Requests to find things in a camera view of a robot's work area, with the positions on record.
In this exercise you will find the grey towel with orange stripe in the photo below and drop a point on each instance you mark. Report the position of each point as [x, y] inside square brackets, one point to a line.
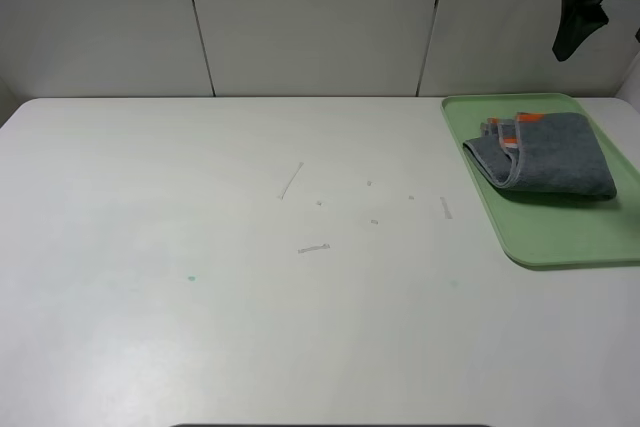
[555, 153]

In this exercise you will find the light green plastic tray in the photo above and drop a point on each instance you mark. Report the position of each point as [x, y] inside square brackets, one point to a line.
[547, 231]

